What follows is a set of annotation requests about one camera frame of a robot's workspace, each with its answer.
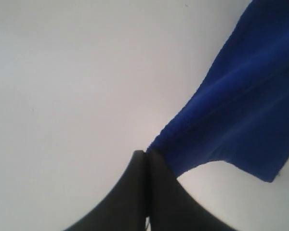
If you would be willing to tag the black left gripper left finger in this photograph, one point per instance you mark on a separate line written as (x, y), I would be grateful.
(124, 208)

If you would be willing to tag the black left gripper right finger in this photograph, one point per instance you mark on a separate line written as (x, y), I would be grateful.
(172, 207)

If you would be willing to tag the blue towel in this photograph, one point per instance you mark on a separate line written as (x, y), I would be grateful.
(240, 112)

